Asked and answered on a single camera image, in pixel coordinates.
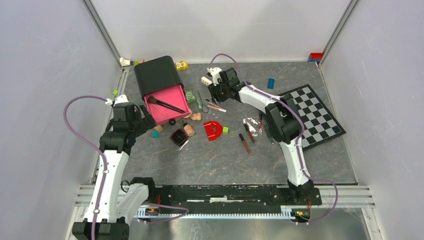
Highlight pink white lip gloss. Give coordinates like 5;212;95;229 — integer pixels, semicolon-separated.
207;104;227;113

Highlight dark eyeliner pencil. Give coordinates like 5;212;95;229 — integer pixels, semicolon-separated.
263;123;275;145

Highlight foundation bottle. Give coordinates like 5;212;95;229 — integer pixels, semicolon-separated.
182;120;196;137

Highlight silver tweezers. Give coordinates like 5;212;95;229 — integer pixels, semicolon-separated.
177;140;190;152

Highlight clear plastic wrapper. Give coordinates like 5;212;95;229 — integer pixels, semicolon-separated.
243;117;263;137

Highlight red D-shaped toy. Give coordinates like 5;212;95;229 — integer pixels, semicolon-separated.
203;121;223;142

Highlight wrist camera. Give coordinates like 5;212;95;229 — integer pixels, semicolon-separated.
206;67;222;86
105;94;130;108

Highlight blue lego brick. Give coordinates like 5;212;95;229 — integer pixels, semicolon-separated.
267;78;275;89

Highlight yellow toy block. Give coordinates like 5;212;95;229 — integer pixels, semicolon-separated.
175;61;189;71

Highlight wooden cube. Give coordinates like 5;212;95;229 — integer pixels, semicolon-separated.
153;125;164;133

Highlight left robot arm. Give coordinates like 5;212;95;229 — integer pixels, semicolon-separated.
71;102;157;240

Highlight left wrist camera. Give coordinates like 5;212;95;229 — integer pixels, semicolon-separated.
105;94;130;108

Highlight red blue corner blocks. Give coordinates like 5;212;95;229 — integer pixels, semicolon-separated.
307;52;324;63

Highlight black makeup brush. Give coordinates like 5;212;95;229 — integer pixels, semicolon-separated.
147;96;185;114

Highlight red lipstick tube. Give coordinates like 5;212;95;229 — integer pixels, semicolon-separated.
243;123;256;143

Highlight black compact case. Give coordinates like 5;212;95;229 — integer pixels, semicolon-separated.
170;128;189;147

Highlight green number blocks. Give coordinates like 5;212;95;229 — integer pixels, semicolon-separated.
185;90;196;104

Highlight white lego brick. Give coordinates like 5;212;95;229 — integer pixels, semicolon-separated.
200;76;213;87

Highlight white toy block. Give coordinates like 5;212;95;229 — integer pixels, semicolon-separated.
119;57;132;67

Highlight black white chessboard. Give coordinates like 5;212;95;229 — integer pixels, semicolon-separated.
279;84;346;151

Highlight black drawer knob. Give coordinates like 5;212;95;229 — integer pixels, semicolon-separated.
169;118;177;126

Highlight black hair tie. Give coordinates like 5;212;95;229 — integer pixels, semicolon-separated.
197;91;210;114

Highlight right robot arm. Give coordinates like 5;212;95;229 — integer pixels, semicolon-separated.
201;67;314;204

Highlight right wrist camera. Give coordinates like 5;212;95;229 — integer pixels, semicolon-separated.
206;67;222;86

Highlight beige makeup sponge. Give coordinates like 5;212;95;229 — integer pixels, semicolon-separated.
190;112;202;121

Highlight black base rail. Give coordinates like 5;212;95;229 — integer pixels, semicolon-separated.
153;184;322;216

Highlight brown lip gloss tube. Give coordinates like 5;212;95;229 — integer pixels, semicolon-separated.
238;133;252;154

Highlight teal cube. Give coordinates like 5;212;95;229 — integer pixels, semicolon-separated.
151;131;160;139

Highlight black pink drawer organizer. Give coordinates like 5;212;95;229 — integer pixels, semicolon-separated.
134;55;191;125

